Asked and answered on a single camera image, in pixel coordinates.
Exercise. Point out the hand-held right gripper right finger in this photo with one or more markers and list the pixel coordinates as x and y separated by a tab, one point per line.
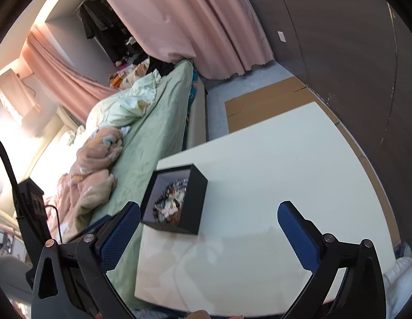
297	236

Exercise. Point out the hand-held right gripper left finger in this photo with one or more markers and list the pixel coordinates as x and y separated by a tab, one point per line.
121	236

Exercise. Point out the white translucent ornament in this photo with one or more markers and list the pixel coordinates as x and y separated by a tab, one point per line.
172	206

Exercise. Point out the black jewelry box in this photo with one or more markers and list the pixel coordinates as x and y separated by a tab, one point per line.
192	202

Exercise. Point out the person's right hand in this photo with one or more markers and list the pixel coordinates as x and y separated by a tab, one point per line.
199	315

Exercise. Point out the pink printed blanket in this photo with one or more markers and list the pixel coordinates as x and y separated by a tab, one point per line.
92	169

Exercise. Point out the green bed sheet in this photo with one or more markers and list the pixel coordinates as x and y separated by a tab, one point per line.
152	133

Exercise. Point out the white cloth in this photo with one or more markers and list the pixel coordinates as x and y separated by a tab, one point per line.
402	279

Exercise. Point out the pink covered air conditioner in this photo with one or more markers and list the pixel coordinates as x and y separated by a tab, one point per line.
13	86

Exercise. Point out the pink curtain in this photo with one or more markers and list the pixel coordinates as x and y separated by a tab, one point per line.
66	79
192	16

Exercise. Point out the light green duvet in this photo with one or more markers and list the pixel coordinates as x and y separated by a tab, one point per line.
126	106

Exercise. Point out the brown cardboard sheet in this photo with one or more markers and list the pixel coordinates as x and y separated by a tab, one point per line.
259	106

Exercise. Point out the beige bed base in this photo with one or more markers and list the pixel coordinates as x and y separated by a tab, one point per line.
197	123

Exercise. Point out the pile of colourful packets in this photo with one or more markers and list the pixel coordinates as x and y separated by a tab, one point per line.
126	73

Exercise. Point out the dark hanging clothes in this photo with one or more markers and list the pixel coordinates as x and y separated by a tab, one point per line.
102	30

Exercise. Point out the white wall switch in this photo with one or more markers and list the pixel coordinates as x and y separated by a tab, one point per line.
281	37

